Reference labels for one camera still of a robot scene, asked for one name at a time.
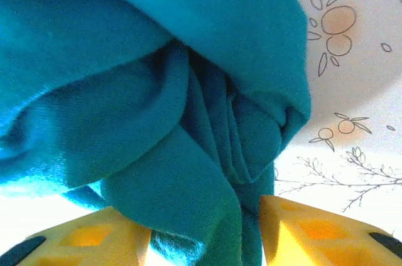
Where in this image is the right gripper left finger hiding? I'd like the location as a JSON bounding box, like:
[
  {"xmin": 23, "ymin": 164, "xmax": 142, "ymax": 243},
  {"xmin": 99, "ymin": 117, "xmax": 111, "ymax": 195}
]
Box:
[{"xmin": 0, "ymin": 208, "xmax": 152, "ymax": 266}]

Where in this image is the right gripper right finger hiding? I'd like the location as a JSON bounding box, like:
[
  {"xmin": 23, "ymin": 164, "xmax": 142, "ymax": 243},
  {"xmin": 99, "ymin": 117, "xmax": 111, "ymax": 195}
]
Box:
[{"xmin": 259, "ymin": 194, "xmax": 402, "ymax": 266}]

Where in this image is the floral tablecloth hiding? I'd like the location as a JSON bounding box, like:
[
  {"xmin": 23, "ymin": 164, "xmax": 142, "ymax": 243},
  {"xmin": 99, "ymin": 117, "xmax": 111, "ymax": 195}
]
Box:
[{"xmin": 0, "ymin": 0, "xmax": 402, "ymax": 266}]

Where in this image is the blue t-shirt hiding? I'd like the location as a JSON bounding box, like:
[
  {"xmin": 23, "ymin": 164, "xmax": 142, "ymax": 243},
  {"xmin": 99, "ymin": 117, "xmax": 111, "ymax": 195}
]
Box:
[{"xmin": 0, "ymin": 0, "xmax": 312, "ymax": 266}]

